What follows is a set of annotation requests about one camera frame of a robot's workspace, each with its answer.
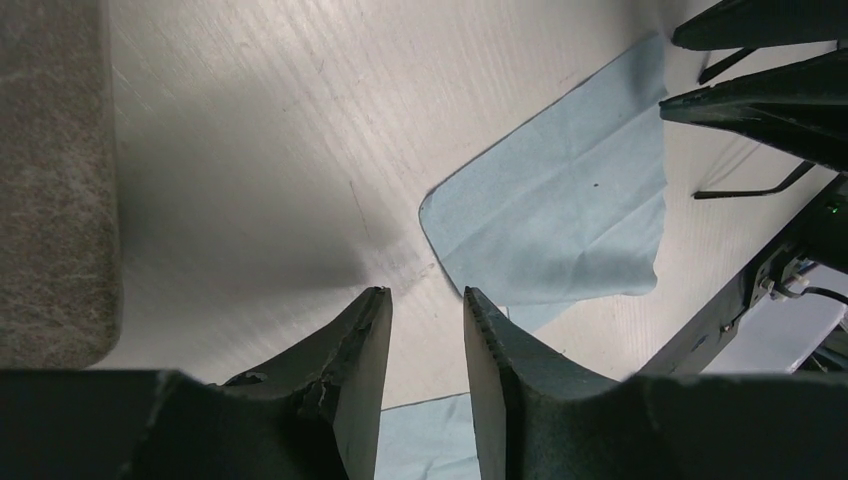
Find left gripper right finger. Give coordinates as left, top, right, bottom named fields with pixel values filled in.
left=464, top=287, right=847, bottom=479

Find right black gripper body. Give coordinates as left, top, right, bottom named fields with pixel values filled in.
left=639, top=176, right=847, bottom=375

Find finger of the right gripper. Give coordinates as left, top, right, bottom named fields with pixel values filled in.
left=659, top=49, right=847, bottom=173
left=671, top=0, right=847, bottom=51

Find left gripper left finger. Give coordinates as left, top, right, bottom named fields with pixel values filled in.
left=1, top=287, right=392, bottom=479

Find blue cleaning cloth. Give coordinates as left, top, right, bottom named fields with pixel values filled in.
left=419, top=35, right=667, bottom=332
left=375, top=393, right=481, bottom=480

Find right thin-frame sunglasses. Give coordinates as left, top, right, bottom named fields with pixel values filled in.
left=692, top=47, right=817, bottom=201

